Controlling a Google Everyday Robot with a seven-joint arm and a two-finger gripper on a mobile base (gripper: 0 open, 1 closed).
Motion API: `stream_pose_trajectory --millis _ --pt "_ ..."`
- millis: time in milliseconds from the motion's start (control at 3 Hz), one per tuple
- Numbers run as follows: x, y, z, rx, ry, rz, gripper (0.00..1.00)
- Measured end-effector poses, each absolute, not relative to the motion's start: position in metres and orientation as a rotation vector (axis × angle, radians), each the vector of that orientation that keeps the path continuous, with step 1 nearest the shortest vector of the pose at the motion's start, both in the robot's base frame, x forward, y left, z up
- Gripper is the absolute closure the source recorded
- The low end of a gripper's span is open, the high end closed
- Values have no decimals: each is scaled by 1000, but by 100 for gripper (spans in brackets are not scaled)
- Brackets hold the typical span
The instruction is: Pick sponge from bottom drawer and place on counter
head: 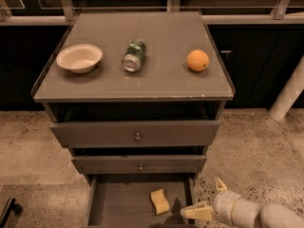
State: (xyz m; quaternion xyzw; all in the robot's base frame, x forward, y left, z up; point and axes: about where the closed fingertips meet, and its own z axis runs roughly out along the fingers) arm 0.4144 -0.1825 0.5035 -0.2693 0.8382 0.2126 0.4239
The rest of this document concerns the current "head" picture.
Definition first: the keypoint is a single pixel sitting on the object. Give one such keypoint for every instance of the white bowl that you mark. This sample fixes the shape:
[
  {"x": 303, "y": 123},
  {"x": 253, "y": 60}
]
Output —
[{"x": 79, "y": 58}]

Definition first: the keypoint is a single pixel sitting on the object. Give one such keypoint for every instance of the grey bottom drawer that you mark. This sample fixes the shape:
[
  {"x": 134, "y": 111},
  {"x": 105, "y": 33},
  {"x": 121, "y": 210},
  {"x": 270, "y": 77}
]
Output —
[{"x": 123, "y": 201}]

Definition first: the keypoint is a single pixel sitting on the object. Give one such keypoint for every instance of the orange fruit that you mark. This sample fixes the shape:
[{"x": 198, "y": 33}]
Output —
[{"x": 198, "y": 60}]

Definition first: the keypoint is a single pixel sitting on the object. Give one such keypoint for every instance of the grey middle drawer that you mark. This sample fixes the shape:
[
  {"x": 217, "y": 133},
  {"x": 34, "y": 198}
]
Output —
[{"x": 129, "y": 164}]

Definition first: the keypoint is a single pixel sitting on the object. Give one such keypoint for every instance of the grey drawer cabinet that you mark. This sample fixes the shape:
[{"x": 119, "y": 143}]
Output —
[{"x": 164, "y": 89}]

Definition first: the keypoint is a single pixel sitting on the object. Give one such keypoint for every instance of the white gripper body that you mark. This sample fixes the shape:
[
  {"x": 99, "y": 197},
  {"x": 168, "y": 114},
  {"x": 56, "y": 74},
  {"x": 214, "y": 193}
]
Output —
[{"x": 224, "y": 204}]

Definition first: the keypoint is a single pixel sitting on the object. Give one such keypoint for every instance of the yellow sponge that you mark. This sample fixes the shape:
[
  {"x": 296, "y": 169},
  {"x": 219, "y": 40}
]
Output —
[{"x": 159, "y": 201}]

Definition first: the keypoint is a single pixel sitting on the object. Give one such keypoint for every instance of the grey drawer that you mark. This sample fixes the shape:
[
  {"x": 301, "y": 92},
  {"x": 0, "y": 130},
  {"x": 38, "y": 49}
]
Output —
[
  {"x": 121, "y": 134},
  {"x": 123, "y": 201},
  {"x": 129, "y": 164}
]

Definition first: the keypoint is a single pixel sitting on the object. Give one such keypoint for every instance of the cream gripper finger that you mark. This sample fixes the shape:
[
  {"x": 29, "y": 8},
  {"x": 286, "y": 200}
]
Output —
[
  {"x": 198, "y": 211},
  {"x": 220, "y": 185}
]

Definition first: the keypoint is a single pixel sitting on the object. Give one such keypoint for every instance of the grey top drawer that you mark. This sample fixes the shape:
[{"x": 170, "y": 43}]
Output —
[{"x": 121, "y": 134}]

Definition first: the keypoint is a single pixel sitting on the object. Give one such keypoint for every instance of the green soda can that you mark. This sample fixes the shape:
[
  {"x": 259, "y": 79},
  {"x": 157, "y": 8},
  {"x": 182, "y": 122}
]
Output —
[{"x": 133, "y": 58}]

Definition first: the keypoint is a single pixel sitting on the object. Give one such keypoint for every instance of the black caster wheel base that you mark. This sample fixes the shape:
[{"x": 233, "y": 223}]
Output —
[{"x": 11, "y": 206}]

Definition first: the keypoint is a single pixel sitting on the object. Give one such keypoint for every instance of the top drawer knob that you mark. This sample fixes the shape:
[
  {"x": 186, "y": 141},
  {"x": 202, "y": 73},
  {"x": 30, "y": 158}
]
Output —
[{"x": 137, "y": 137}]

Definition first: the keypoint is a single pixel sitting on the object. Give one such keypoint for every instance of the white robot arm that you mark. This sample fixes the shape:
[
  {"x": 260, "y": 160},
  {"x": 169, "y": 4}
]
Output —
[{"x": 248, "y": 214}]

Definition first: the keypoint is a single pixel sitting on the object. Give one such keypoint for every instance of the metal railing frame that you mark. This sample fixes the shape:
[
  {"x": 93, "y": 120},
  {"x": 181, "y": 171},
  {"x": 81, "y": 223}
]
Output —
[{"x": 60, "y": 12}]

